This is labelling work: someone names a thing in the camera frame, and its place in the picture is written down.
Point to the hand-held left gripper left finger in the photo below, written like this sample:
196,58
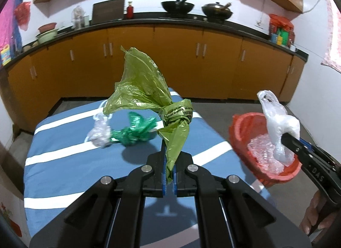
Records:
164,182

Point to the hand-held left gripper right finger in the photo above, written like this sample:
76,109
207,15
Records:
174,182

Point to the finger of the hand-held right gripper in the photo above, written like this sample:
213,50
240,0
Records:
291,144

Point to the white translucent plastic bag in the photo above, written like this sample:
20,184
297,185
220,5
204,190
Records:
277,122

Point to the red plastic basin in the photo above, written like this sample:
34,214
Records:
239,130

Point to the olive green plastic bag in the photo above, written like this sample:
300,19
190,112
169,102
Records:
138,85

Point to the person's right hand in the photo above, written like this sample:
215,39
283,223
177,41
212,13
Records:
309,218

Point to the crumpled clear plastic wrap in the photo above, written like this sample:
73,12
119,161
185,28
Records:
259,152

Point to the dark green plastic bag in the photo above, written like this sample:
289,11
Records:
133,133

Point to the clear plastic bag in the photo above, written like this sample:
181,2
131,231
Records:
100,133

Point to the blue white striped tablecloth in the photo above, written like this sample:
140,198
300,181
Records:
74,162

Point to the white mug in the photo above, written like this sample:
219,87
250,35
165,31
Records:
293,48

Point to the wooden lower kitchen cabinets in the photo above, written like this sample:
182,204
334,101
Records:
213,72

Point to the green package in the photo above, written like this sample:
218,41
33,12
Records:
282,36

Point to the pink patterned curtain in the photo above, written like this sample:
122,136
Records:
333,40

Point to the red bag on packages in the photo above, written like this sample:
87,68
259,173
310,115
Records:
281,21

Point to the wok with metal lid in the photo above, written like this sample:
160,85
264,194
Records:
217,11

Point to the built-in gas stove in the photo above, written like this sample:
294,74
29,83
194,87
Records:
199,18

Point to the red bottle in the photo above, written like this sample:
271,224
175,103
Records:
130,12

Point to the black wok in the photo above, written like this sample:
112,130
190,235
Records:
177,7

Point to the dark rectangular board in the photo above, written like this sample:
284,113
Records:
108,9

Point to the clear plastic container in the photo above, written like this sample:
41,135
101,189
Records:
79,17

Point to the pale green basin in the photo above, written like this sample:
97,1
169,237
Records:
46,37

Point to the reddish brown basin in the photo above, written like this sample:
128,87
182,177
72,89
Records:
47,27

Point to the colourful printed box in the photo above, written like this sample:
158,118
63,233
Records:
5,55

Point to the hanging red plastic bag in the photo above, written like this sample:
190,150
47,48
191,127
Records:
22,15

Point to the pink and blue hanging cloth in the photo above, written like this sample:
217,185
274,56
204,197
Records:
10,24

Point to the white wall socket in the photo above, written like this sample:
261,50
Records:
258,23

